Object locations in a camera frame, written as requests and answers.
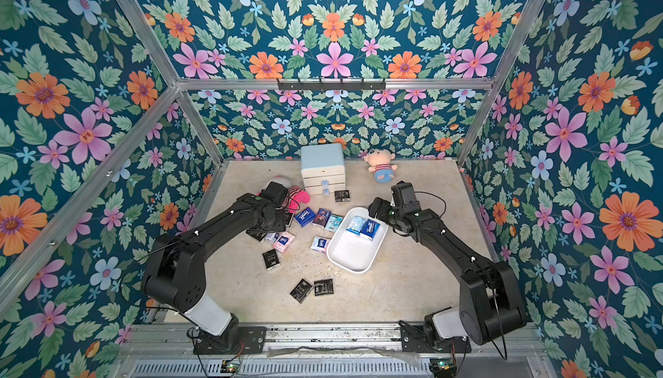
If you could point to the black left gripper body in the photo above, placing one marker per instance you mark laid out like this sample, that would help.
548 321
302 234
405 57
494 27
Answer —
278 221

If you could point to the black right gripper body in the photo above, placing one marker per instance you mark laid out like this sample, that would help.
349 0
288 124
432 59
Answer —
377 212

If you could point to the pink tissue pack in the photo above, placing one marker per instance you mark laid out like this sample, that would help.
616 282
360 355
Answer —
283 241

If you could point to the light blue tissue pack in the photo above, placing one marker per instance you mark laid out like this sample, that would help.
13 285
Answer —
356 225

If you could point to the white oval storage tray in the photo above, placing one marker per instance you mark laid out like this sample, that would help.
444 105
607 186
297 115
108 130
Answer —
351 252

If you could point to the dark blue tissue pack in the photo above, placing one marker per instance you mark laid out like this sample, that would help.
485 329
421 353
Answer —
370 229

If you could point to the white blue tissue pack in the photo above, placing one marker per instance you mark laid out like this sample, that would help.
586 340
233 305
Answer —
320 244

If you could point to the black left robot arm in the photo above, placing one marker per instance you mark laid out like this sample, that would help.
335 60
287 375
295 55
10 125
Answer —
175 268

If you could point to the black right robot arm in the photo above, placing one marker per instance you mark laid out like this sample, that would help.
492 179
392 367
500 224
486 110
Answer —
490 301

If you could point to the white pink plush toy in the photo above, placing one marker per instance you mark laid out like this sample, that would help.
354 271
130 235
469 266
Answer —
296 198

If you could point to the dark purple packet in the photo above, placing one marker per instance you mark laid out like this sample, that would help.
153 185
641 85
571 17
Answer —
322 217

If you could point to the small blue-top drawer cabinet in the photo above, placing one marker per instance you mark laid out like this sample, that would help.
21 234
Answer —
323 169

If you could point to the black packet near cabinet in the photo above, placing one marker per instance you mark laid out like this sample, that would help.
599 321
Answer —
342 196

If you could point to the black packet mid left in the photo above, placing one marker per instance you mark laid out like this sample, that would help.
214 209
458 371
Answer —
271 259

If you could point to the teal tissue pack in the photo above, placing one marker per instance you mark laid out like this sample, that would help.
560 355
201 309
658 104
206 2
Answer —
333 223

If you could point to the black packet front left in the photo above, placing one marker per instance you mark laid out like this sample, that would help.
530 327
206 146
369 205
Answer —
301 290

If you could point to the black packet front right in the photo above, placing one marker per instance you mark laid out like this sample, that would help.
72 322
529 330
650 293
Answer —
323 287

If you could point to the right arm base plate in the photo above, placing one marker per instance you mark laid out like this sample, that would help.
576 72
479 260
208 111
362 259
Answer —
422 338

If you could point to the black hook rail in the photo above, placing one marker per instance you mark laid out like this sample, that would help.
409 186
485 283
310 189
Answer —
315 85

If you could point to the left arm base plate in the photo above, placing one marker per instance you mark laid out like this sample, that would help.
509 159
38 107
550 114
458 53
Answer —
249 340

